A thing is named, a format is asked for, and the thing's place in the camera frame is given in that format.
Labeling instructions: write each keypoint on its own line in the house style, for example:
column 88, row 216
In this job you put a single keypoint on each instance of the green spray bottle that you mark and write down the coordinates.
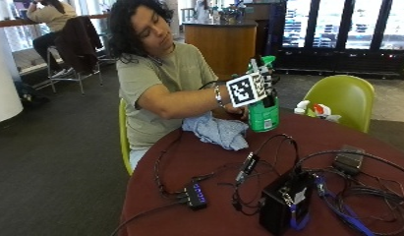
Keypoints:
column 265, row 119

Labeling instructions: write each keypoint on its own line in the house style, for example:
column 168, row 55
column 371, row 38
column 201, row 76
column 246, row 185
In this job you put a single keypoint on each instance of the white marker cube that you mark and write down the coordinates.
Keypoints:
column 247, row 90

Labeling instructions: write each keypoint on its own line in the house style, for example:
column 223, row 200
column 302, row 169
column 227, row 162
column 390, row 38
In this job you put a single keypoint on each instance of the white bottle top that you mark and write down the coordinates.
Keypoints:
column 301, row 106

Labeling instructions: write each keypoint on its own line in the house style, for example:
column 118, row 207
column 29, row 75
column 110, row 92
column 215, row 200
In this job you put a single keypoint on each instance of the wooden counter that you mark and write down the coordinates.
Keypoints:
column 221, row 49

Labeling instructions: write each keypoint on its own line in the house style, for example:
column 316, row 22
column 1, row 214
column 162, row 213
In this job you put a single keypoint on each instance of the white spray bottle red trigger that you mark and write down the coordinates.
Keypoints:
column 326, row 113

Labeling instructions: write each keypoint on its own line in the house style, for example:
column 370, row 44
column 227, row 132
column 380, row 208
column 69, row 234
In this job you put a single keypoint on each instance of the green chair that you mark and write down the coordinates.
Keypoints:
column 124, row 141
column 344, row 95

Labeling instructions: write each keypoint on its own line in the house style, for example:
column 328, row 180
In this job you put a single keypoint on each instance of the light blue cloth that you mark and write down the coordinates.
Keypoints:
column 214, row 131

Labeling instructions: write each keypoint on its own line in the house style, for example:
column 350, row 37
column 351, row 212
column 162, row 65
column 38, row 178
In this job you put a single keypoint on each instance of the items on counter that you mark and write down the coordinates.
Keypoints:
column 227, row 13

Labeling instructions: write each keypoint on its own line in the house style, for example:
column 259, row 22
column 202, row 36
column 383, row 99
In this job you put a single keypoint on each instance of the black glass door fridge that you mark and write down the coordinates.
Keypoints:
column 340, row 29

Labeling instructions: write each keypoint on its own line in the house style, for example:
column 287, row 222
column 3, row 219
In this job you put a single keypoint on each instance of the person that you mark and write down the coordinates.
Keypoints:
column 53, row 16
column 166, row 75

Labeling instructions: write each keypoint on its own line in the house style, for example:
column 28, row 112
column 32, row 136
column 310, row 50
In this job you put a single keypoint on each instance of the small black adapter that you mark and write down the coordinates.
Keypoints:
column 249, row 165

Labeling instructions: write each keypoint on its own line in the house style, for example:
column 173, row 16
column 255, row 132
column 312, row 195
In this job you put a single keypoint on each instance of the flat black device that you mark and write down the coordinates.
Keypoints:
column 348, row 160

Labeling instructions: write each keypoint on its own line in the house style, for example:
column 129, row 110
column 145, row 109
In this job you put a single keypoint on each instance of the black box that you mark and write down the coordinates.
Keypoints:
column 282, row 205

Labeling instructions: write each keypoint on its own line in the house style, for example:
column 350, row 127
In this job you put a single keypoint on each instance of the black hub with blue lights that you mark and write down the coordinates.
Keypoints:
column 195, row 195

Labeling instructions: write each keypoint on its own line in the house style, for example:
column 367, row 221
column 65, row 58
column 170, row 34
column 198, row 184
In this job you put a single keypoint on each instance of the metal chair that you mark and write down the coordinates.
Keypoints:
column 78, row 80

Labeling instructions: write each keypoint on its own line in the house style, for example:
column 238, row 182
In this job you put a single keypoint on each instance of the dark brown jacket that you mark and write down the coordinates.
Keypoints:
column 77, row 42

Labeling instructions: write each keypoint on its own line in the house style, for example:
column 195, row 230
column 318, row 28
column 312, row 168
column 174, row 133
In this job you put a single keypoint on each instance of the dark bag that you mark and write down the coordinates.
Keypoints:
column 29, row 93

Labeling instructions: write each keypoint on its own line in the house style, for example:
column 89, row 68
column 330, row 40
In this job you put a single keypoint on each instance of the white round pillar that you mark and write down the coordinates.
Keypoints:
column 3, row 82

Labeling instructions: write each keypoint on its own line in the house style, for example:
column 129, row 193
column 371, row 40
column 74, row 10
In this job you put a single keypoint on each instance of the wooden bar ledge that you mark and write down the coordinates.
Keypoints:
column 13, row 22

